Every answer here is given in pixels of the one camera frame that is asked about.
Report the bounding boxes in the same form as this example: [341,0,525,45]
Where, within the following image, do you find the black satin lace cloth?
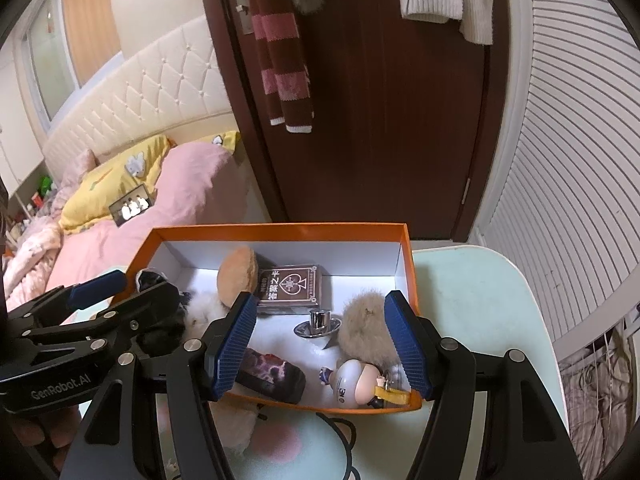
[136,269,186,356]

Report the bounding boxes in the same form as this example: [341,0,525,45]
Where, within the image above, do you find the dark brown wooden door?
[203,0,510,242]

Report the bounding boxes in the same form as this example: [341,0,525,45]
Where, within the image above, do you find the pink floral blanket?
[3,216,63,312]

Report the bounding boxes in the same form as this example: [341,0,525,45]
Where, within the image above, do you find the striped maroon pink scarf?
[248,0,314,133]

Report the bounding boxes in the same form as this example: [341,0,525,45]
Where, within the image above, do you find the brown card deck box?
[255,266,322,315]

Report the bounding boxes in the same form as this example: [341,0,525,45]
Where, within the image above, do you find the black purple marbled case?
[235,348,306,404]

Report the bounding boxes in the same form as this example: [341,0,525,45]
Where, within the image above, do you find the pink duvet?
[47,141,247,289]

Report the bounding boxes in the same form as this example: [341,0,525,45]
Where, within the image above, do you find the white haired figurine keychain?
[318,360,410,410]

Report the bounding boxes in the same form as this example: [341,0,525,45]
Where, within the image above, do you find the cream tufted headboard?
[42,15,236,181]

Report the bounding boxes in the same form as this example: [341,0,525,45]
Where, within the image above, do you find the yellow pillow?
[60,134,224,234]

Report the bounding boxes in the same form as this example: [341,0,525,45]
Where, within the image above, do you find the beige fluffy pompom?
[337,290,399,368]

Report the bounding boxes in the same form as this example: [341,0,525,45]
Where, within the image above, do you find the smartphone showing video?
[108,184,153,226]

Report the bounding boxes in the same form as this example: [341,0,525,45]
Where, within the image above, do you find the white slatted closet door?
[474,0,639,359]

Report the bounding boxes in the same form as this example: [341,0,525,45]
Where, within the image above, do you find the mint cartoon bed table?
[74,244,572,480]

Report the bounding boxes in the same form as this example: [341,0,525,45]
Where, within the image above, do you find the white fluffy plush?
[183,292,257,455]

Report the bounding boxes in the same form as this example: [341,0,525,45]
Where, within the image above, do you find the brown bear plush pouch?
[217,246,259,308]

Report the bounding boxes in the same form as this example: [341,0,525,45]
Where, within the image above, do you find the orange cardboard box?
[126,223,419,415]

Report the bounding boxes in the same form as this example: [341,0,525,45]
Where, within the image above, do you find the silver metal ring stand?
[293,309,342,350]

